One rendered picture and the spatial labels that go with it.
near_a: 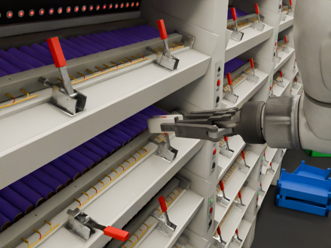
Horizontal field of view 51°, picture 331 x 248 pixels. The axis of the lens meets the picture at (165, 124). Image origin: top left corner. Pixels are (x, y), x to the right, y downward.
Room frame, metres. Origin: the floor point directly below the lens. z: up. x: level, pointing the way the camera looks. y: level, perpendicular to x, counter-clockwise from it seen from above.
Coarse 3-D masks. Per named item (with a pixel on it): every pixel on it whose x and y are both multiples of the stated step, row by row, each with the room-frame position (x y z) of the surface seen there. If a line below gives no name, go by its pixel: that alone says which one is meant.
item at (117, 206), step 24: (168, 96) 0.84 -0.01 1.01; (192, 144) 0.72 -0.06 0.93; (120, 168) 0.57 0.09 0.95; (144, 168) 0.59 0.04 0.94; (168, 168) 0.61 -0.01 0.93; (120, 192) 0.51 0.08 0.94; (144, 192) 0.52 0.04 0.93; (24, 216) 0.41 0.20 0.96; (96, 216) 0.44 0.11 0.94; (120, 216) 0.46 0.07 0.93; (48, 240) 0.38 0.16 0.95; (72, 240) 0.39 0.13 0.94; (96, 240) 0.40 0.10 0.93
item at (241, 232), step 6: (246, 216) 1.43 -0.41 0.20; (252, 216) 1.41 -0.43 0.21; (240, 222) 1.39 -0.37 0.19; (246, 222) 1.41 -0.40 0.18; (252, 222) 1.41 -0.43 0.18; (240, 228) 1.36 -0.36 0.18; (246, 228) 1.37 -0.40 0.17; (234, 234) 1.31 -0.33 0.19; (240, 234) 1.32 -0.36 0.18; (246, 234) 1.33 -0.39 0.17; (234, 240) 1.26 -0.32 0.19; (240, 240) 1.27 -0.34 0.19; (228, 246) 1.23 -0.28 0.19; (234, 246) 1.24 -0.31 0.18; (240, 246) 1.25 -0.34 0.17
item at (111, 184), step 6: (156, 150) 0.65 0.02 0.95; (144, 156) 0.62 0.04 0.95; (138, 162) 0.59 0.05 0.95; (132, 168) 0.57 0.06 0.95; (126, 174) 0.55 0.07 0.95; (114, 180) 0.53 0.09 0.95; (120, 180) 0.54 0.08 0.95; (108, 186) 0.51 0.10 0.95; (102, 192) 0.49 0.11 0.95; (96, 198) 0.48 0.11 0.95; (84, 204) 0.45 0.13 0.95; (90, 204) 0.46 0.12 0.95; (60, 222) 0.41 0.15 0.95; (66, 222) 0.42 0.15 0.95; (54, 228) 0.40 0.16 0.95; (60, 228) 0.40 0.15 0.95; (48, 234) 0.39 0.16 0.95; (42, 240) 0.37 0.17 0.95; (36, 246) 0.36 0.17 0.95
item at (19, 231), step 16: (176, 112) 0.81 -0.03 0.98; (128, 144) 0.62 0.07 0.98; (144, 144) 0.66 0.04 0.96; (112, 160) 0.56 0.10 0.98; (96, 176) 0.50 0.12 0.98; (64, 192) 0.45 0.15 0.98; (80, 192) 0.47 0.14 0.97; (96, 192) 0.48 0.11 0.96; (48, 208) 0.41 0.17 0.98; (64, 208) 0.44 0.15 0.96; (16, 224) 0.37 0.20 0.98; (32, 224) 0.38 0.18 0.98; (0, 240) 0.34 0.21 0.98; (16, 240) 0.36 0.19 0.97
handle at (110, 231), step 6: (84, 222) 0.40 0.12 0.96; (90, 222) 0.40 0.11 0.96; (96, 228) 0.39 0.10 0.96; (102, 228) 0.39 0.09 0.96; (108, 228) 0.39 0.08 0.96; (114, 228) 0.39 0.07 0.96; (108, 234) 0.38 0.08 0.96; (114, 234) 0.38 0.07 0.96; (120, 234) 0.37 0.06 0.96; (126, 234) 0.37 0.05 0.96
